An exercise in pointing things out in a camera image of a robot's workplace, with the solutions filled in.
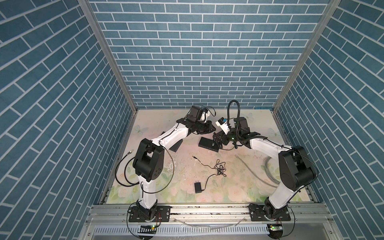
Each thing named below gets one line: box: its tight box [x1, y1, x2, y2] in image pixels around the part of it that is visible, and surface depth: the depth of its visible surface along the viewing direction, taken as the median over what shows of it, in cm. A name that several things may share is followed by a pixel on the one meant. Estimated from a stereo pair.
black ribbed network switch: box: [198, 136, 220, 153], surface depth 101 cm
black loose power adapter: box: [194, 180, 202, 194], surface depth 82 cm
